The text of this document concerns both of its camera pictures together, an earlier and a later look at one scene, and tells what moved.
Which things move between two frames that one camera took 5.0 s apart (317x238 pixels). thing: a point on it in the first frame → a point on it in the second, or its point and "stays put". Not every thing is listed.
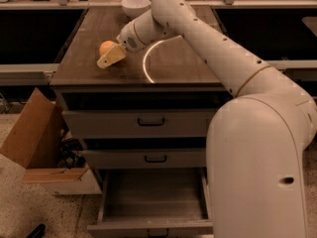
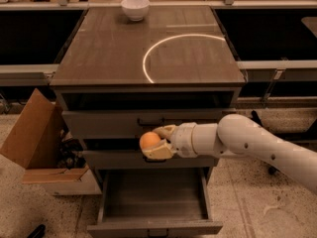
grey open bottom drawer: x=153 y=202 stays put
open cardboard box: x=52 y=159 stays put
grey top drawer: x=140 y=124 stays put
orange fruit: x=105 y=46 → x=148 y=139
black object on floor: x=38 y=231 stays put
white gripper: x=128 y=41 → x=182 y=139
